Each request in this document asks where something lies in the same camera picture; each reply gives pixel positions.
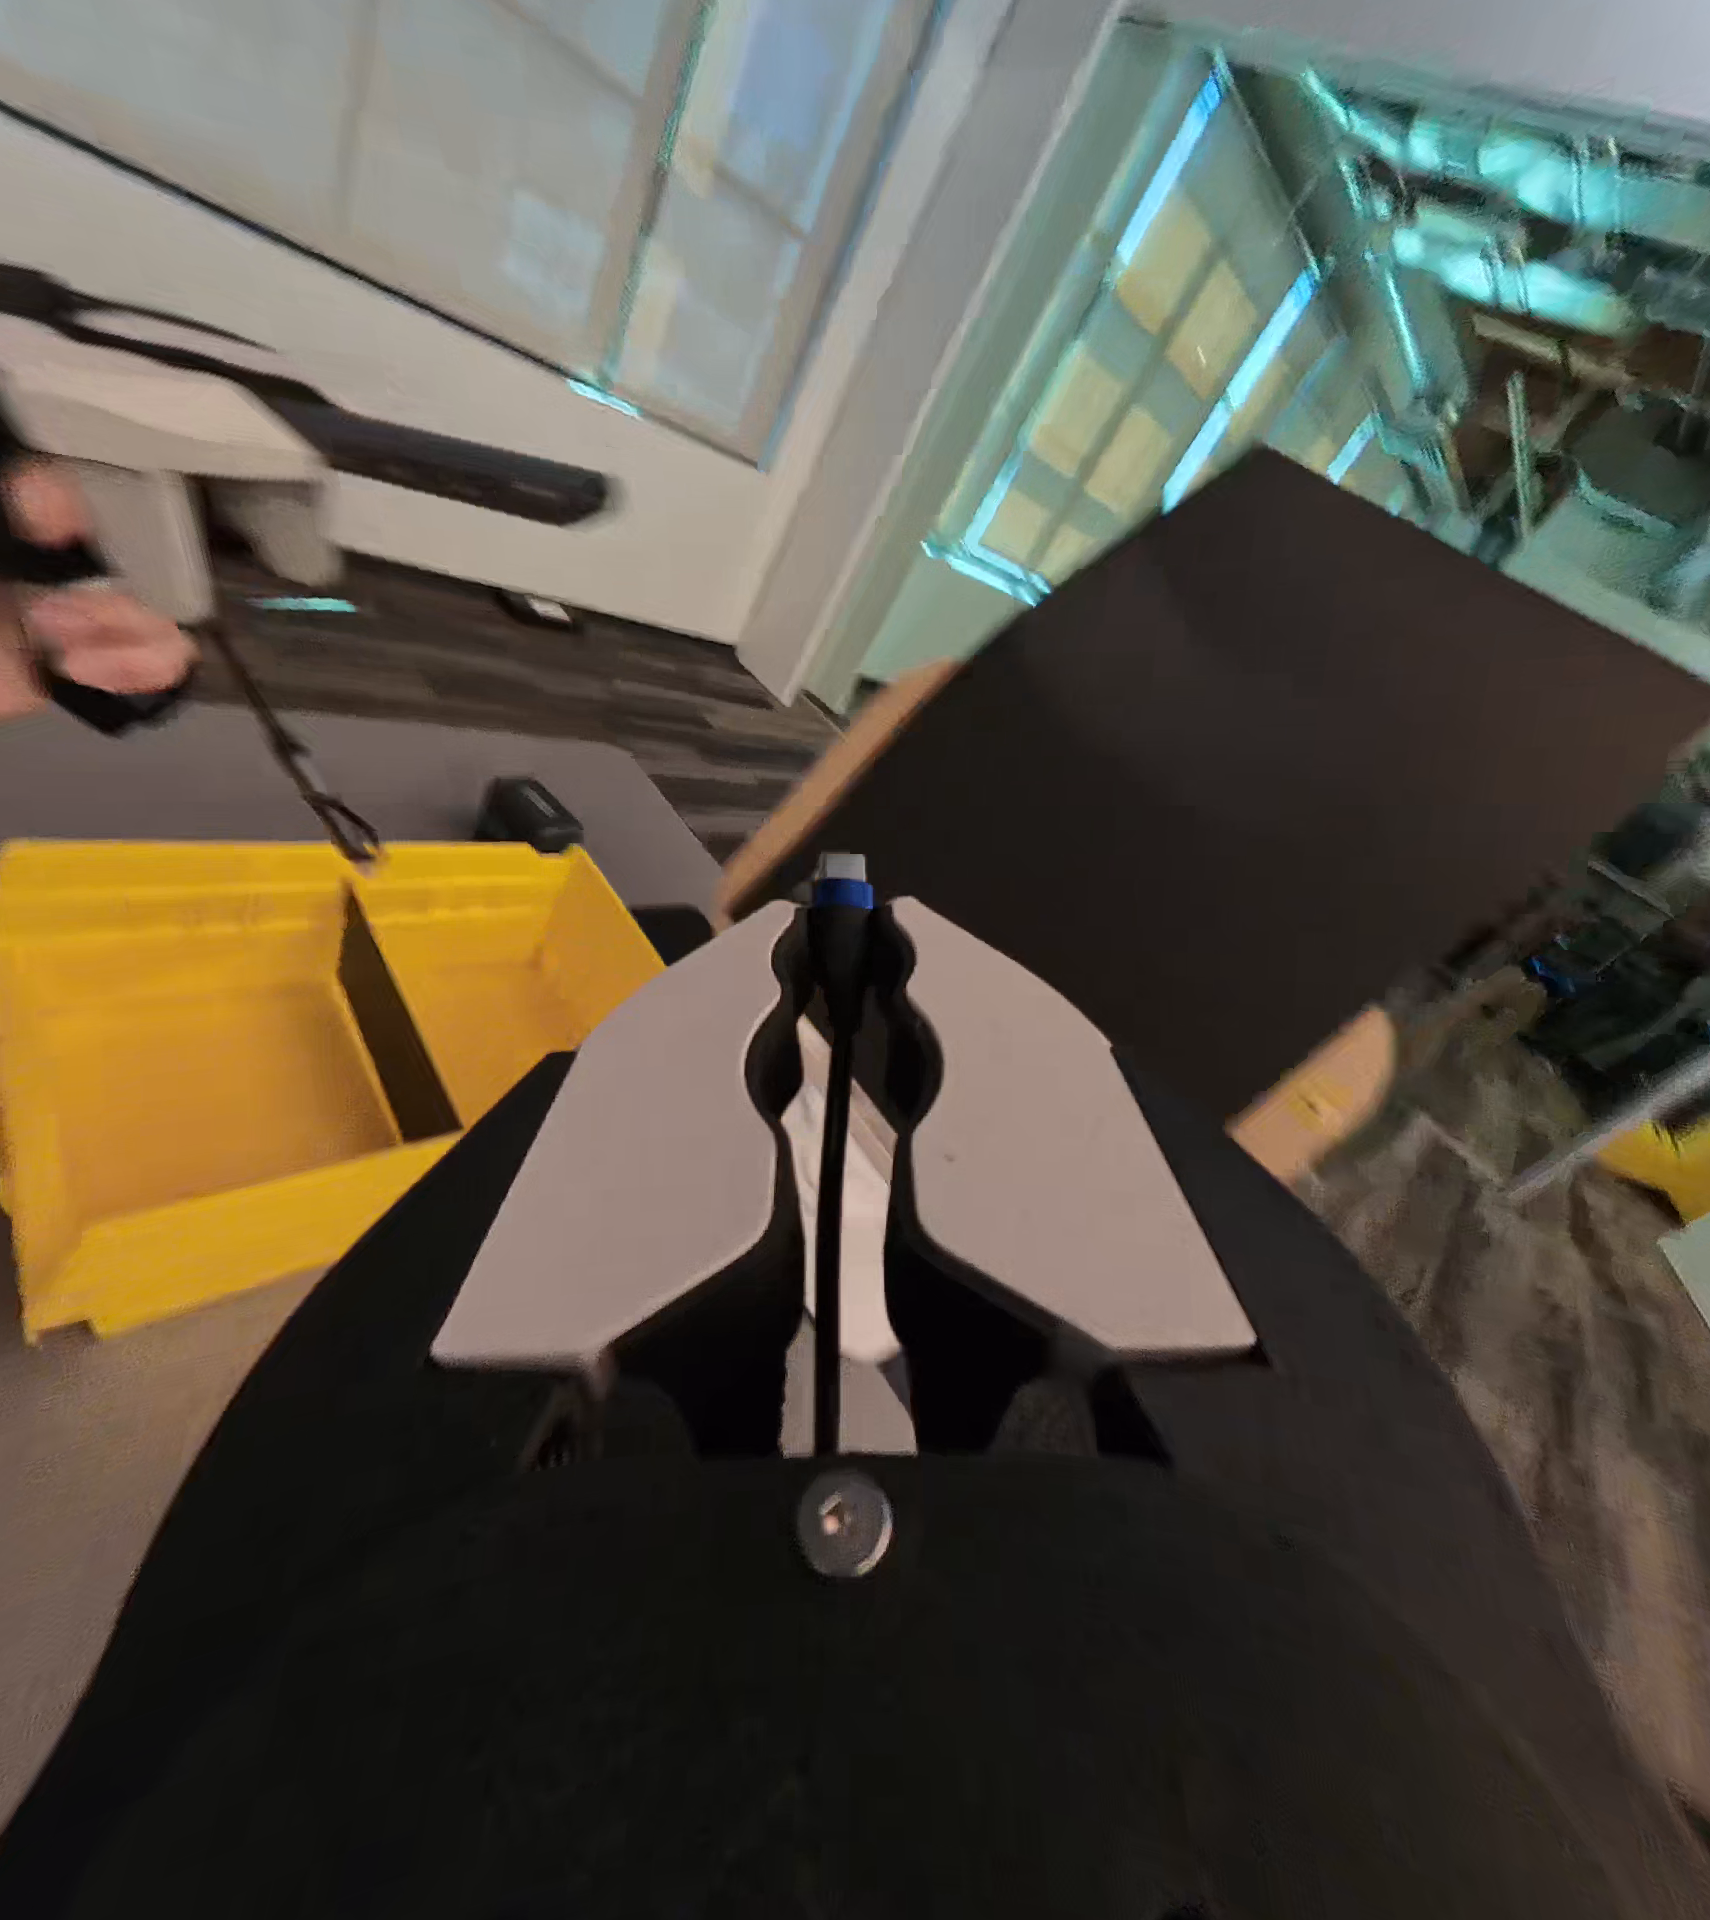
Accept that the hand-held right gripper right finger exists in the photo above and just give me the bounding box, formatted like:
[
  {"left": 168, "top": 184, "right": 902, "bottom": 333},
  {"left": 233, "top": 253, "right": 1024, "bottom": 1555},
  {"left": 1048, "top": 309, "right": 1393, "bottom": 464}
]
[{"left": 884, "top": 893, "right": 1262, "bottom": 1373}]

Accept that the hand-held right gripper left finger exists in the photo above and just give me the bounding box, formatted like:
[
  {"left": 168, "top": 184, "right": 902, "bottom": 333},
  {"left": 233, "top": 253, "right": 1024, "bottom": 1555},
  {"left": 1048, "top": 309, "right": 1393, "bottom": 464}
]
[{"left": 432, "top": 900, "right": 810, "bottom": 1389}]

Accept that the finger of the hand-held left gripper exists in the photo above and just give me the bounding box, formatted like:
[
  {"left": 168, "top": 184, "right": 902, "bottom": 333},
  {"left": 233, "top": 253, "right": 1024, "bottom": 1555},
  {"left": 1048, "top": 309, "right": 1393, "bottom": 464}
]
[
  {"left": 0, "top": 305, "right": 343, "bottom": 624},
  {"left": 0, "top": 252, "right": 335, "bottom": 410}
]

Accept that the blue ringed usb-c cable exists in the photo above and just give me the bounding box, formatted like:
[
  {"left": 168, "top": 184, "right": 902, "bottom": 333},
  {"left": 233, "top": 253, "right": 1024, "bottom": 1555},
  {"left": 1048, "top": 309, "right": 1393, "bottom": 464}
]
[{"left": 798, "top": 849, "right": 882, "bottom": 1458}]

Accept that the dark grey usb hub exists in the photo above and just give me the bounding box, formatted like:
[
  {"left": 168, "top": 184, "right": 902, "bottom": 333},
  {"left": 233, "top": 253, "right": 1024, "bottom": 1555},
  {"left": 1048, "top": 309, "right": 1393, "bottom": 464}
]
[{"left": 202, "top": 391, "right": 613, "bottom": 871}]

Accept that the yellow storage bin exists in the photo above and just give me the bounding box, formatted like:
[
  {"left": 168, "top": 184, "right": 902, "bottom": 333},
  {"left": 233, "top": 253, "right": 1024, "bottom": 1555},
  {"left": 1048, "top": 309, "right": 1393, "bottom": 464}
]
[{"left": 0, "top": 835, "right": 671, "bottom": 1347}]

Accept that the person's left hand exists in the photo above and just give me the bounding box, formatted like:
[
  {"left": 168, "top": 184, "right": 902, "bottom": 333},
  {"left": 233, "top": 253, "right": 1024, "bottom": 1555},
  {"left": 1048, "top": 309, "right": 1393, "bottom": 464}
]
[{"left": 0, "top": 455, "right": 202, "bottom": 752}]

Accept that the black bin divider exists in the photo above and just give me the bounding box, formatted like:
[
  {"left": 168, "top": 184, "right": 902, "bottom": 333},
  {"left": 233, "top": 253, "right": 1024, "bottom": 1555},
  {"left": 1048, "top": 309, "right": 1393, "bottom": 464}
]
[{"left": 335, "top": 893, "right": 468, "bottom": 1142}]

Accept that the black power box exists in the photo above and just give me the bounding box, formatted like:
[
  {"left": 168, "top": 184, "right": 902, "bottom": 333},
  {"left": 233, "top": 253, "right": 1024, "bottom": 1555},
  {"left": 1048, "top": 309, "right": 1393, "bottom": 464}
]
[{"left": 471, "top": 772, "right": 590, "bottom": 857}]

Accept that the yellow floor crate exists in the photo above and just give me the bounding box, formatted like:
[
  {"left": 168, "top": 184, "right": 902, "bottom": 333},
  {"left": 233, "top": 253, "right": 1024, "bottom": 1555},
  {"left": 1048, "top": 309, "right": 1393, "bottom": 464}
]
[{"left": 1596, "top": 1109, "right": 1710, "bottom": 1224}]

